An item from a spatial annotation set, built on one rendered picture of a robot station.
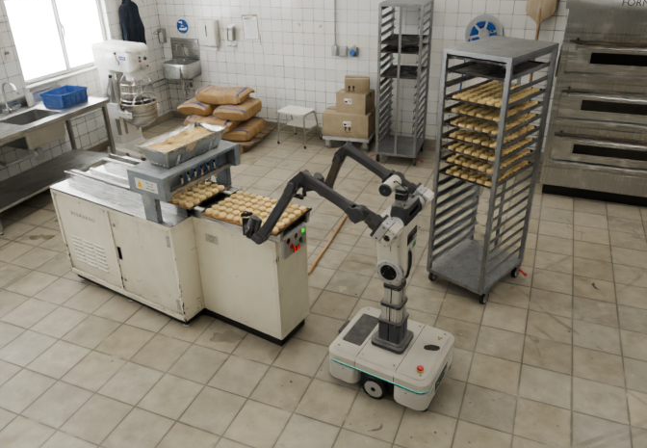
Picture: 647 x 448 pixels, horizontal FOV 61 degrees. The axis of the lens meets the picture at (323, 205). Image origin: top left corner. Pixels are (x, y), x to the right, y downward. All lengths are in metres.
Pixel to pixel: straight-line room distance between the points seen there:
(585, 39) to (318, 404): 4.01
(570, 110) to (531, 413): 3.21
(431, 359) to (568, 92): 3.28
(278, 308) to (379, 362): 0.75
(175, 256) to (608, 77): 4.10
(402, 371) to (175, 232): 1.66
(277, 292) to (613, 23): 3.84
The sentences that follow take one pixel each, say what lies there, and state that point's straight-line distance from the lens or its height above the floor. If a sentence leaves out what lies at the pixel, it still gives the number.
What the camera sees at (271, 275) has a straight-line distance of 3.49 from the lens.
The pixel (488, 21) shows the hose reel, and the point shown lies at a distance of 6.64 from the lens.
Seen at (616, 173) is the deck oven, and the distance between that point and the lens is 6.11.
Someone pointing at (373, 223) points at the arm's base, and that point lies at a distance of 2.78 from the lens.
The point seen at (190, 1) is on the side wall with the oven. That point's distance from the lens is 8.22.
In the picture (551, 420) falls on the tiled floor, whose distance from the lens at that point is 3.59.
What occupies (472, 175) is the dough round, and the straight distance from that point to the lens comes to 4.00.
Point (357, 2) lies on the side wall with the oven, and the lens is 7.10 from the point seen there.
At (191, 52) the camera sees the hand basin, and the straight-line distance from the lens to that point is 8.35.
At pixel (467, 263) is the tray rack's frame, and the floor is 0.15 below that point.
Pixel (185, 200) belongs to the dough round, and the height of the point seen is 0.92.
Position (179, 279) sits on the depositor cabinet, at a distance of 3.84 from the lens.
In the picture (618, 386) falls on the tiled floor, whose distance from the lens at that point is 3.94.
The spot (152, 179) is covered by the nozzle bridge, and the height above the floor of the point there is 1.16.
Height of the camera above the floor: 2.51
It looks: 26 degrees down
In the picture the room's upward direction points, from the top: 1 degrees counter-clockwise
